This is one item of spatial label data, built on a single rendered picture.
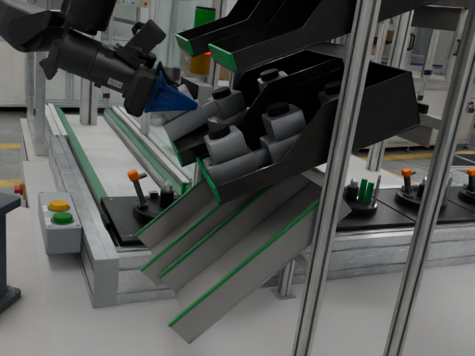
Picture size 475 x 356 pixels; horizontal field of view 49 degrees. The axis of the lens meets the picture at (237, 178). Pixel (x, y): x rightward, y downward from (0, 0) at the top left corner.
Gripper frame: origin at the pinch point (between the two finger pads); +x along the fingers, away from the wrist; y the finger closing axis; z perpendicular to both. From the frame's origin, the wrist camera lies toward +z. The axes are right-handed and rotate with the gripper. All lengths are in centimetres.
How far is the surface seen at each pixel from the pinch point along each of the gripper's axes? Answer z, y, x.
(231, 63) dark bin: 9.3, -18.1, 2.6
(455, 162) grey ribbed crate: -8, 160, 166
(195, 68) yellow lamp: -2.0, 48.9, 7.7
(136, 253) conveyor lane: -33.0, 10.0, 6.0
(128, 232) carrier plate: -32.9, 17.2, 4.2
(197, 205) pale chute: -18.4, 7.1, 12.1
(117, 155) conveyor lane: -44, 90, 1
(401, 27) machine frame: 34, 117, 82
